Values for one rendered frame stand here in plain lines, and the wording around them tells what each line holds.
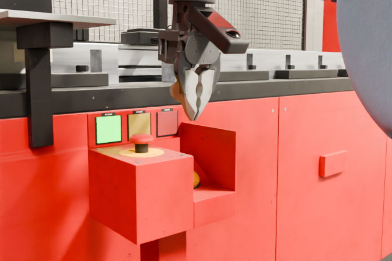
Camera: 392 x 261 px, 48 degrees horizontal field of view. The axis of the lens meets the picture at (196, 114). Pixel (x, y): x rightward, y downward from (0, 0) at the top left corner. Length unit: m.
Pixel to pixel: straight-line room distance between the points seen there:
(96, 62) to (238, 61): 0.47
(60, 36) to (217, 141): 0.32
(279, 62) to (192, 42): 0.81
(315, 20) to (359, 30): 4.60
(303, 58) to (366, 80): 1.41
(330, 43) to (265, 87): 1.66
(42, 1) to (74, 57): 0.59
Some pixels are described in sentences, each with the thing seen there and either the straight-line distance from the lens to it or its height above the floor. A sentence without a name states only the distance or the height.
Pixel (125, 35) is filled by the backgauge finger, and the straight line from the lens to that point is 1.42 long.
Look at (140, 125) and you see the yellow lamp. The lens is 0.80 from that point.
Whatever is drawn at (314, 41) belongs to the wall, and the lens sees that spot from 4.78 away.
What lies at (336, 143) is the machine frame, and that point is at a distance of 1.60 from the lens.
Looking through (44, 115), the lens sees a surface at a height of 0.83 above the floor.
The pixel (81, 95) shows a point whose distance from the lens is 0.88.
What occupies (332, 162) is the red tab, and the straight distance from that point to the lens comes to 1.55.
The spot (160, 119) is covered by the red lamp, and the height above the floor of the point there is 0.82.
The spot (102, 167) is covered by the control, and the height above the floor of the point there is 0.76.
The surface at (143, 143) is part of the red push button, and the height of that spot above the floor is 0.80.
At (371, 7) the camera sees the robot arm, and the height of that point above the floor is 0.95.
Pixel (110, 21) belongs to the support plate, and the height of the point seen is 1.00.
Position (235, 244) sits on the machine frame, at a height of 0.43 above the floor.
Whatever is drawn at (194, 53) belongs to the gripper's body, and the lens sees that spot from 0.72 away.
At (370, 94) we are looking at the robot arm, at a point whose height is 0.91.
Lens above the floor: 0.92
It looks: 6 degrees down
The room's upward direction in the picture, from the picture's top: straight up
